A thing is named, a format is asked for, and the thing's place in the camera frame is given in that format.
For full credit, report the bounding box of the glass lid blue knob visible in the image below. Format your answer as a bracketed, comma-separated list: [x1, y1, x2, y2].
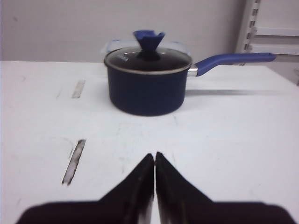
[104, 30, 192, 75]

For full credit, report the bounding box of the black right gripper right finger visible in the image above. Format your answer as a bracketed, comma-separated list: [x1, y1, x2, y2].
[155, 152, 213, 224]

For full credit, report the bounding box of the dark blue saucepan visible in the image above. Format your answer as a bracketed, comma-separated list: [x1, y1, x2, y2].
[107, 52, 277, 117]

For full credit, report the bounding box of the clear blue-rimmed food container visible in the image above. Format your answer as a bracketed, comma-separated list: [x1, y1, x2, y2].
[100, 40, 190, 55]

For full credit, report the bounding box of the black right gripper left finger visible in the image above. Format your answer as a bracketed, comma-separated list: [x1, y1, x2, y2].
[99, 154, 154, 224]

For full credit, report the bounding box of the white metal shelf upright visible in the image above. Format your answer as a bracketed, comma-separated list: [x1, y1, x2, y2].
[235, 0, 299, 63]

